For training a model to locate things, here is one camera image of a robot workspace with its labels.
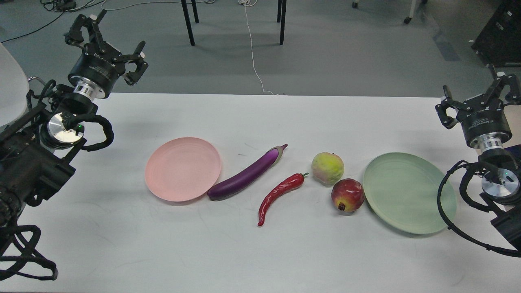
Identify purple eggplant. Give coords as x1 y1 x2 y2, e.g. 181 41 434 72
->
207 144 288 201

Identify red pomegranate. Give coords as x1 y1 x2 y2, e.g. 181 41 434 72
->
331 178 366 212

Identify pink plate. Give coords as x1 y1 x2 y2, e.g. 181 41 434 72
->
144 137 222 203

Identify black table legs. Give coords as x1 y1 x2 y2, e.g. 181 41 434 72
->
180 0 288 48

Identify black floor cables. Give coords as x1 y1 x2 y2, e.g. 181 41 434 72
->
0 0 106 44

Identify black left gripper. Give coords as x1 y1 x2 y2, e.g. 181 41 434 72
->
64 9 149 99

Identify black equipment case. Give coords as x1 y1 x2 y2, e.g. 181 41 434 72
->
471 0 521 67

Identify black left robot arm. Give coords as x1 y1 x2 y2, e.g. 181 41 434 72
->
0 9 149 280

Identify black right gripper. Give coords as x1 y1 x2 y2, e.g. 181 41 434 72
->
435 64 521 149

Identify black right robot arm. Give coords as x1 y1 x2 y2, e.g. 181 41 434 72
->
435 64 521 258

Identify white floor cable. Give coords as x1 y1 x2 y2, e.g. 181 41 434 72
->
238 0 280 96

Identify white chair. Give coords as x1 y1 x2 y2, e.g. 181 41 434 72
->
0 44 30 130

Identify green plate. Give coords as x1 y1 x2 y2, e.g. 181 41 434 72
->
362 152 457 235

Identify chair caster legs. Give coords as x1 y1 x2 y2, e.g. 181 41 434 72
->
351 0 429 24

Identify yellow-green guava fruit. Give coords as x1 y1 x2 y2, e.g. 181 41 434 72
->
311 152 344 186

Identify red chili pepper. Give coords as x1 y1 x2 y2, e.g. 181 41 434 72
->
257 173 309 227

